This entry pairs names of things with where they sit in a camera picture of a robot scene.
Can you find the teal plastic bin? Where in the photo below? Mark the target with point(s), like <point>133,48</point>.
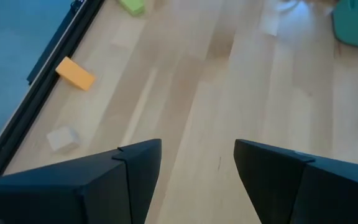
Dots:
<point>353,28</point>

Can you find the black aluminium table rail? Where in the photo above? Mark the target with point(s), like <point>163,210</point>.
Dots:
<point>42,81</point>

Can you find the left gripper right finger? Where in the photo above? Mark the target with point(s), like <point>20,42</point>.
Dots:
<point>306,193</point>

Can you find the natural wood square block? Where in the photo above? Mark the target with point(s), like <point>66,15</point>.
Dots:
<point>62,139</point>

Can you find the orange rectangular block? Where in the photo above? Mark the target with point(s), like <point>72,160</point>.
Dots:
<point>75,74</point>

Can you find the natural wood rectangular block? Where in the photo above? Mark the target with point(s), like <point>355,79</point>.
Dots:
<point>269,25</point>

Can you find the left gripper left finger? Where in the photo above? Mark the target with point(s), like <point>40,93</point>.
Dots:
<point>73,193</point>

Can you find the green rectangular block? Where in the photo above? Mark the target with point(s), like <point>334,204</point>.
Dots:
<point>132,6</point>

